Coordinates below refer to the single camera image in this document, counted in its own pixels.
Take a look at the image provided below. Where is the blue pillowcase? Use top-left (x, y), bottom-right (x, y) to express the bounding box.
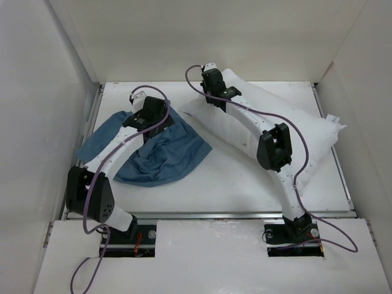
top-left (75, 109), bottom-right (213, 187)

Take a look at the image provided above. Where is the white pillow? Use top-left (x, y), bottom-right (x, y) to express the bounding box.
top-left (178, 67), bottom-right (349, 197)

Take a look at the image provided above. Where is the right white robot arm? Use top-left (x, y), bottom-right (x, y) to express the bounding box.
top-left (201, 62), bottom-right (315, 247)

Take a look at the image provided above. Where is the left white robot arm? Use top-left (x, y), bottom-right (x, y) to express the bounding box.
top-left (66, 96), bottom-right (173, 243)

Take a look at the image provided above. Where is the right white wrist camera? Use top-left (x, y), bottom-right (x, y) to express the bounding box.
top-left (201, 62), bottom-right (217, 73)

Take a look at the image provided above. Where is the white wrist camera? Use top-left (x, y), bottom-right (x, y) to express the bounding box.
top-left (129, 91), bottom-right (147, 108)
top-left (201, 62), bottom-right (217, 73)

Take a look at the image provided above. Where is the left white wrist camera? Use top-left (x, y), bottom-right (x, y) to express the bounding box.
top-left (129, 91), bottom-right (147, 108)

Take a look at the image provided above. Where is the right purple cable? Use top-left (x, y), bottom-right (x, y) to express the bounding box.
top-left (184, 64), bottom-right (359, 254)

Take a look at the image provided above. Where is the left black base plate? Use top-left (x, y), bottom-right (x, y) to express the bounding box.
top-left (104, 223), bottom-right (157, 258)

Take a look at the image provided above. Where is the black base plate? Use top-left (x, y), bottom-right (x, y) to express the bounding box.
top-left (104, 223), bottom-right (157, 258)
top-left (262, 222), bottom-right (324, 257)

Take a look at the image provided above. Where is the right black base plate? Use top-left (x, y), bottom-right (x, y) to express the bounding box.
top-left (262, 222), bottom-right (324, 257)

